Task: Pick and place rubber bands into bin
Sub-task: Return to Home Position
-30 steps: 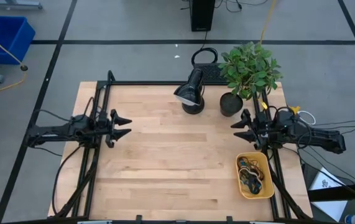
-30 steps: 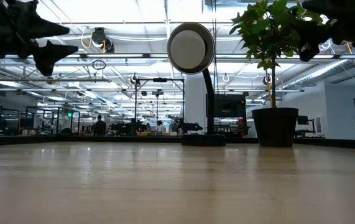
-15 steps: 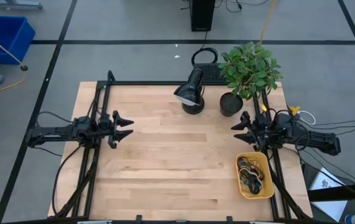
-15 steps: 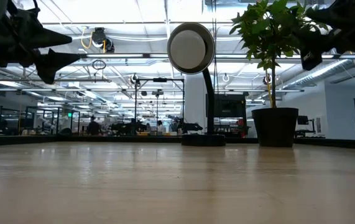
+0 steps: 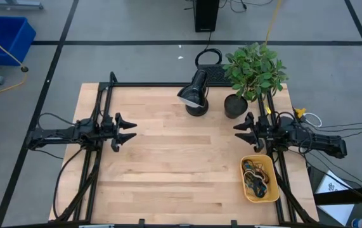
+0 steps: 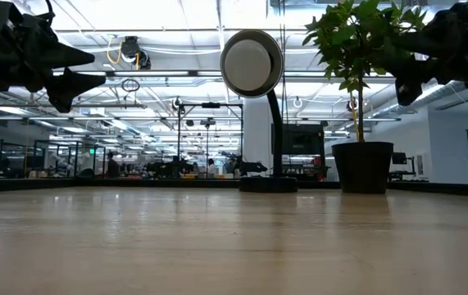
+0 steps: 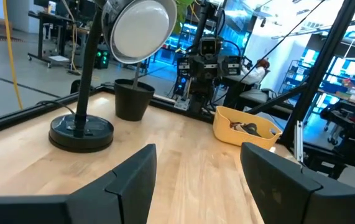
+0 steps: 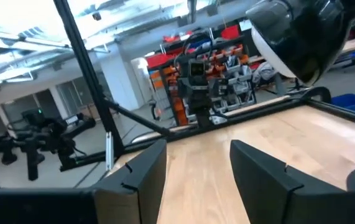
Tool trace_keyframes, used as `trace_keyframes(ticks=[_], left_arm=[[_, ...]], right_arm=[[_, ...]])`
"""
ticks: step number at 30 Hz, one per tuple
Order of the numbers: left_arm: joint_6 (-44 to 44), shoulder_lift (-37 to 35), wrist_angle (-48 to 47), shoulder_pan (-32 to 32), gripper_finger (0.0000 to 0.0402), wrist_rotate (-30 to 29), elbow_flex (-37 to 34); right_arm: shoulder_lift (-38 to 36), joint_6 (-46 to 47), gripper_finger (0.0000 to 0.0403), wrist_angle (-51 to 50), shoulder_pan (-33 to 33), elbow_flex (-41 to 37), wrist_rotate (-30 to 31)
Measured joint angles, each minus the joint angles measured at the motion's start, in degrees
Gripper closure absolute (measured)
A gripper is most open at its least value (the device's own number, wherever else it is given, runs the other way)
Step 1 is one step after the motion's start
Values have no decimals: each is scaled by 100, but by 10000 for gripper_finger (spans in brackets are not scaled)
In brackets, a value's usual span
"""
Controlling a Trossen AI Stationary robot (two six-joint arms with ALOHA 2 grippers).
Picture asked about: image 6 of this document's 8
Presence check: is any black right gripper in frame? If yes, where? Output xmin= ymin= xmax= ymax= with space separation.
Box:
xmin=387 ymin=2 xmax=468 ymax=106

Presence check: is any black desk lamp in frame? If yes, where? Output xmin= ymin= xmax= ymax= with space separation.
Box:
xmin=219 ymin=28 xmax=299 ymax=193

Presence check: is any black frame rig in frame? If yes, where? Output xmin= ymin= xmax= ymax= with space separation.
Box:
xmin=175 ymin=101 xmax=245 ymax=181

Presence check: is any black aluminium table frame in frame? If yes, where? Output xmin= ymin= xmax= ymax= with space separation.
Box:
xmin=0 ymin=175 xmax=468 ymax=198

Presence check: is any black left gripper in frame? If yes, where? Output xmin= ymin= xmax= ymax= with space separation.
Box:
xmin=0 ymin=16 xmax=107 ymax=114

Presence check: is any potted green plant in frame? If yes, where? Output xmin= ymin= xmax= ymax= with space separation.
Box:
xmin=302 ymin=0 xmax=429 ymax=194

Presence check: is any silver ceiling duct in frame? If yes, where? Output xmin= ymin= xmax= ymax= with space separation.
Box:
xmin=375 ymin=79 xmax=464 ymax=118

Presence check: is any small black monitor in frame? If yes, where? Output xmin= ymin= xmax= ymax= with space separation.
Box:
xmin=388 ymin=152 xmax=417 ymax=181

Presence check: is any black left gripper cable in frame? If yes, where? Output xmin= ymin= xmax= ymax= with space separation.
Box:
xmin=32 ymin=0 xmax=57 ymax=24

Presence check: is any black hanging cable loop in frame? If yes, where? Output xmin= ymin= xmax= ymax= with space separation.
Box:
xmin=120 ymin=77 xmax=141 ymax=93

